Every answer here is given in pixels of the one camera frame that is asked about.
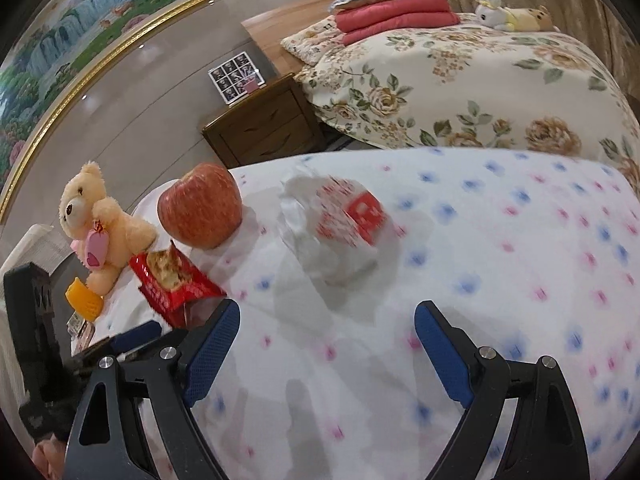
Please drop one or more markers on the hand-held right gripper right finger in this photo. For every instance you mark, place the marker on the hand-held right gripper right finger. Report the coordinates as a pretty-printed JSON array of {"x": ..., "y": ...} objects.
[{"x": 441, "y": 357}]

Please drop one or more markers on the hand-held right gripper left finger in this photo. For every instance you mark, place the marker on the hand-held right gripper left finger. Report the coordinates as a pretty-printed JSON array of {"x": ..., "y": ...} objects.
[{"x": 210, "y": 350}]

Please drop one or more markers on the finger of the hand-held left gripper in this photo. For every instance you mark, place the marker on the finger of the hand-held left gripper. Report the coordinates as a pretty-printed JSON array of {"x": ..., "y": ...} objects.
[{"x": 135, "y": 334}]

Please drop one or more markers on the white plastic bag red print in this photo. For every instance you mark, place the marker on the white plastic bag red print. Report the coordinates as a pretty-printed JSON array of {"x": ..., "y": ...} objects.
[{"x": 340, "y": 230}]

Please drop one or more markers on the person's left hand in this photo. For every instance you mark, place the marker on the person's left hand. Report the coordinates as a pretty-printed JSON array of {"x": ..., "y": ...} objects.
[{"x": 50, "y": 460}]

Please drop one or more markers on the yellow ribbed plastic piece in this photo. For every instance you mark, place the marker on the yellow ribbed plastic piece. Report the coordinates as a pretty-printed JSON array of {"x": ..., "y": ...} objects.
[{"x": 85, "y": 300}]

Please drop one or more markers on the red snack wrapper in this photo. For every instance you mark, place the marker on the red snack wrapper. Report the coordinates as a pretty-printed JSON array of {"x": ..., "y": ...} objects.
[{"x": 172, "y": 280}]

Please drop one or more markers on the white dotted blanket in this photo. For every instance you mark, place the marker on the white dotted blanket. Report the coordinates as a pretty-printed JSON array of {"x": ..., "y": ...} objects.
[{"x": 450, "y": 260}]

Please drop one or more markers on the cream teddy bear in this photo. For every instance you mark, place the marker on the cream teddy bear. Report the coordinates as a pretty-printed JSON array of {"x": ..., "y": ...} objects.
[{"x": 107, "y": 225}]

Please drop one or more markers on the red apple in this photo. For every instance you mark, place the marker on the red apple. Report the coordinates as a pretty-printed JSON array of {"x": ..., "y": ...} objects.
[{"x": 200, "y": 207}]

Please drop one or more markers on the brown wooden nightstand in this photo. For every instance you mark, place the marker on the brown wooden nightstand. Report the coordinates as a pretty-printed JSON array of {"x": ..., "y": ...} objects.
[{"x": 265, "y": 125}]

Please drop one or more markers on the floral quilt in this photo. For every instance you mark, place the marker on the floral quilt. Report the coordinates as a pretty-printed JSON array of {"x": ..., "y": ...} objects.
[{"x": 450, "y": 90}]

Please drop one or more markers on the gold framed landscape painting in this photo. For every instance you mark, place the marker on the gold framed landscape painting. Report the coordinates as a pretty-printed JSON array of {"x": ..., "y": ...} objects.
[{"x": 75, "y": 50}]

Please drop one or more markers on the wooden headboard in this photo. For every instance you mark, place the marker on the wooden headboard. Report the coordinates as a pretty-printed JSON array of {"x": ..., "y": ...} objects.
[{"x": 285, "y": 25}]

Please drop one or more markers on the pink folded blanket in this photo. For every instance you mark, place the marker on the pink folded blanket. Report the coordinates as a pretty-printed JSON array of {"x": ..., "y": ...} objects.
[{"x": 395, "y": 15}]

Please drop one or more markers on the white rabbit plush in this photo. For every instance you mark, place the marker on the white rabbit plush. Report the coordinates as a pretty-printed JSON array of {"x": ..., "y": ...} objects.
[{"x": 492, "y": 12}]

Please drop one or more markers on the photo collage frame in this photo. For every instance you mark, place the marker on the photo collage frame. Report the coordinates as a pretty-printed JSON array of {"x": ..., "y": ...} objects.
[{"x": 235, "y": 79}]

